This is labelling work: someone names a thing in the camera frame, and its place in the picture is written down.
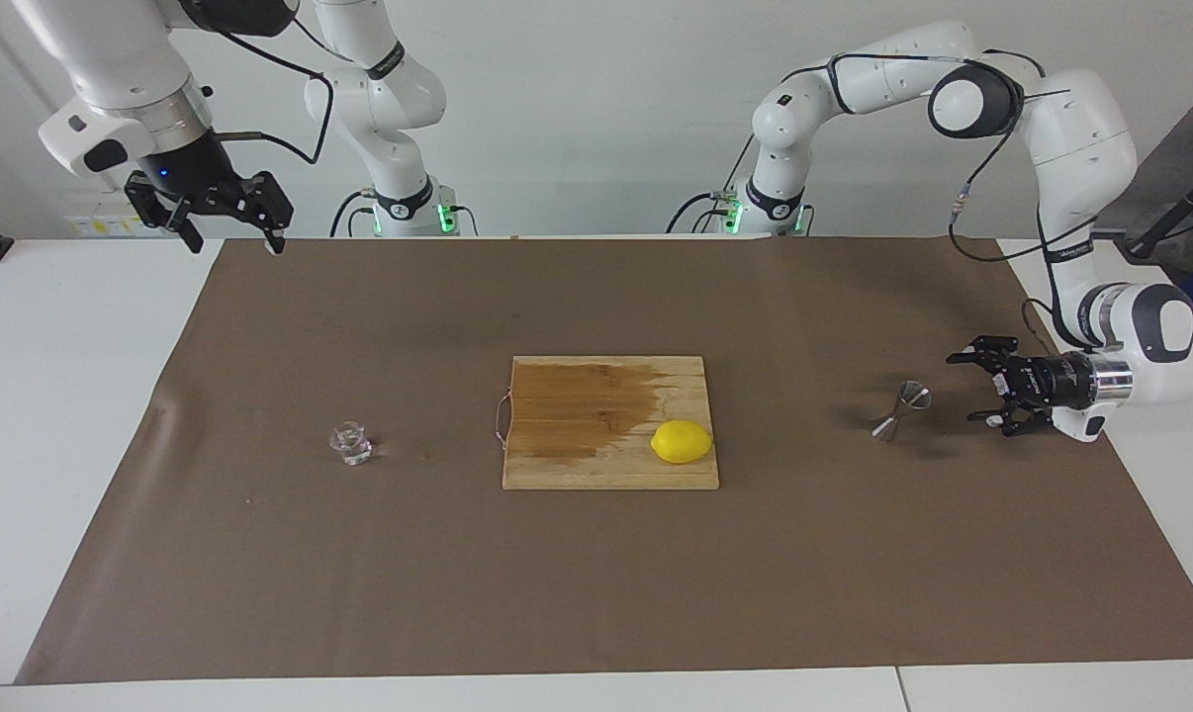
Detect brown paper table mat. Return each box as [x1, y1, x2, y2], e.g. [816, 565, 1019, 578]
[15, 235, 1193, 685]

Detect black tripod stand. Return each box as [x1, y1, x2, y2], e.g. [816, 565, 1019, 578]
[1116, 158, 1193, 261]

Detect white wall socket box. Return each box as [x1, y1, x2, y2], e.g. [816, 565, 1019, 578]
[64, 203, 147, 238]

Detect black base cable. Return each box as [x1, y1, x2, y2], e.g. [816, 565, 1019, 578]
[330, 191, 378, 238]
[666, 191, 728, 235]

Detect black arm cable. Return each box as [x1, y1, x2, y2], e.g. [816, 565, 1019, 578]
[780, 49, 1097, 347]
[176, 10, 336, 166]

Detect steel double jigger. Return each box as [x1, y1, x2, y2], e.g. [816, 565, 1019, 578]
[872, 380, 933, 442]

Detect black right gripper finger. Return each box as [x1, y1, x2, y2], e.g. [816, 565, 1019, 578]
[223, 170, 294, 256]
[125, 171, 205, 254]

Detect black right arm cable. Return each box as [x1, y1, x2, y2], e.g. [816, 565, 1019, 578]
[176, 10, 336, 166]

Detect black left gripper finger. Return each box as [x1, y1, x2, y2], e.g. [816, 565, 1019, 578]
[967, 400, 1053, 438]
[946, 336, 1021, 372]

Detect yellow lemon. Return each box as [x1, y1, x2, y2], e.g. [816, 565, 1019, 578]
[650, 419, 714, 466]

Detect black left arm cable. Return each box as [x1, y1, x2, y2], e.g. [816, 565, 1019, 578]
[780, 49, 1097, 347]

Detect small clear glass cup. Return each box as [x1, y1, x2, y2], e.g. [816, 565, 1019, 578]
[329, 421, 374, 467]

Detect wooden cutting board, metal handle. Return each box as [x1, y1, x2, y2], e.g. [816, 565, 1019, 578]
[495, 356, 721, 491]

